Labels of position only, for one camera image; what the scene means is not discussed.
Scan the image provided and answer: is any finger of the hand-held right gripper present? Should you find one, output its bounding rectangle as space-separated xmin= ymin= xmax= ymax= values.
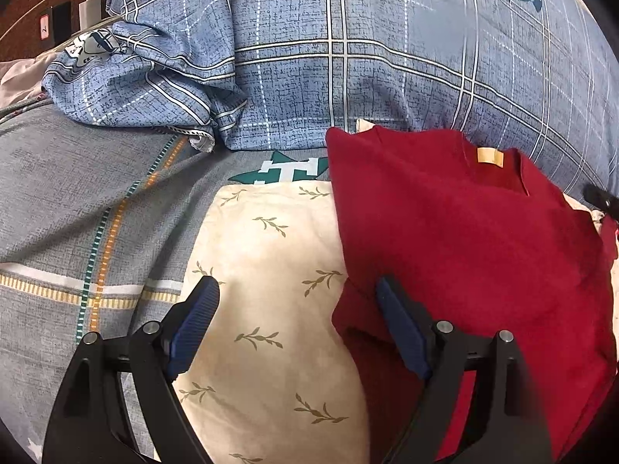
xmin=583 ymin=184 xmax=619 ymax=218

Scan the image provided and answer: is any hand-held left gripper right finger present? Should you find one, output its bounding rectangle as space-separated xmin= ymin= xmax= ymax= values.
xmin=376 ymin=275 xmax=554 ymax=464

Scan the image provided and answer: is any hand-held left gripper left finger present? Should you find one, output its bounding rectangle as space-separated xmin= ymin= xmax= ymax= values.
xmin=43 ymin=275 xmax=221 ymax=464

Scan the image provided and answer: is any red knit sweater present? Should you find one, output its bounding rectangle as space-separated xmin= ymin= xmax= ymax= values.
xmin=325 ymin=126 xmax=619 ymax=461

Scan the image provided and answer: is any cream leaf-print pillow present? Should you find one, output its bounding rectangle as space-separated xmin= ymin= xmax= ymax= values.
xmin=154 ymin=181 xmax=385 ymax=464

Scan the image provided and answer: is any grey striped bed sheet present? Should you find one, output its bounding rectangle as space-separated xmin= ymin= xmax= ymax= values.
xmin=0 ymin=101 xmax=334 ymax=460

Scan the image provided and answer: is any crumpled blue plaid pillowcase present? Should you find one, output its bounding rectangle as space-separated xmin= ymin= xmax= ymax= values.
xmin=43 ymin=22 xmax=248 ymax=152

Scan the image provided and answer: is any blue plaid quilt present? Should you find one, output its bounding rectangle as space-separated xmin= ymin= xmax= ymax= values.
xmin=105 ymin=0 xmax=619 ymax=199

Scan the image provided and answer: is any pinkish grey cloth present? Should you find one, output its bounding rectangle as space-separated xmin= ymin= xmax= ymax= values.
xmin=0 ymin=51 xmax=61 ymax=112

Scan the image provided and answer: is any white power strip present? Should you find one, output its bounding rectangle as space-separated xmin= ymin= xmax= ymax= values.
xmin=48 ymin=14 xmax=124 ymax=51

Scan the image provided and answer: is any white charger plug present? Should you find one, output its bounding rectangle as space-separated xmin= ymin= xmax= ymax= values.
xmin=77 ymin=0 xmax=104 ymax=30

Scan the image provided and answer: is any black device with red label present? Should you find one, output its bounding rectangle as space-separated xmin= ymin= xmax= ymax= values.
xmin=39 ymin=2 xmax=72 ymax=43

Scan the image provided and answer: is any white charging cable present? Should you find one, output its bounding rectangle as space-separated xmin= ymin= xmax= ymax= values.
xmin=0 ymin=0 xmax=92 ymax=49

